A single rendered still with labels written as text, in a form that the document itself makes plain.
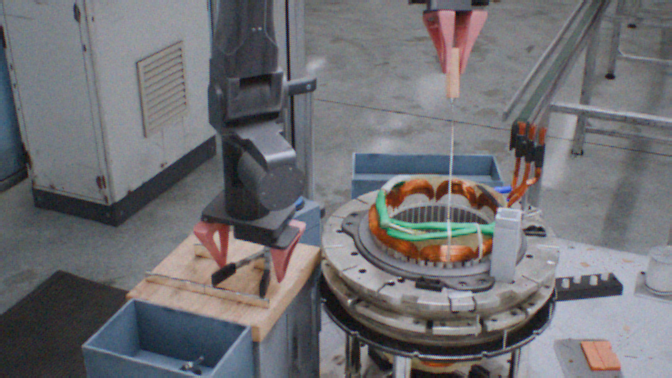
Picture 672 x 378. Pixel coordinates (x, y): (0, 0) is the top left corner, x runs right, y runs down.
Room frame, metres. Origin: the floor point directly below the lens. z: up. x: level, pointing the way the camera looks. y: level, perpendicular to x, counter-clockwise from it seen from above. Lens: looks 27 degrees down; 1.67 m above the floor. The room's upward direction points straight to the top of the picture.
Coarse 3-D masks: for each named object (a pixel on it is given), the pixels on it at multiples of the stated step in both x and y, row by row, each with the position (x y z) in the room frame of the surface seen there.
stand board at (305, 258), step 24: (192, 240) 1.02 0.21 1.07; (216, 240) 1.02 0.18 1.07; (240, 240) 1.02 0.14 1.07; (168, 264) 0.95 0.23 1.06; (192, 264) 0.95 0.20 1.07; (216, 264) 0.95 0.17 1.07; (288, 264) 0.95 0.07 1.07; (312, 264) 0.97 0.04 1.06; (144, 288) 0.89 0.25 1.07; (168, 288) 0.89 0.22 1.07; (240, 288) 0.89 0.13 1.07; (288, 288) 0.90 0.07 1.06; (216, 312) 0.84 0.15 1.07; (240, 312) 0.84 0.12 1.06; (264, 312) 0.84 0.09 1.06
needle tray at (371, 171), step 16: (352, 160) 1.29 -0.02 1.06; (368, 160) 1.31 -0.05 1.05; (384, 160) 1.31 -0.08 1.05; (400, 160) 1.31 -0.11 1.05; (416, 160) 1.31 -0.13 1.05; (432, 160) 1.31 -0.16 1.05; (448, 160) 1.31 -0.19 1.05; (464, 160) 1.31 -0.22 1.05; (480, 160) 1.31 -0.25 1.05; (352, 176) 1.22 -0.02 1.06; (368, 176) 1.30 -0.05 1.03; (384, 176) 1.30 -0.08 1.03; (464, 176) 1.30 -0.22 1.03; (480, 176) 1.30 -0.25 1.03; (496, 176) 1.25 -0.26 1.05; (352, 192) 1.21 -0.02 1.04; (368, 192) 1.21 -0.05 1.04
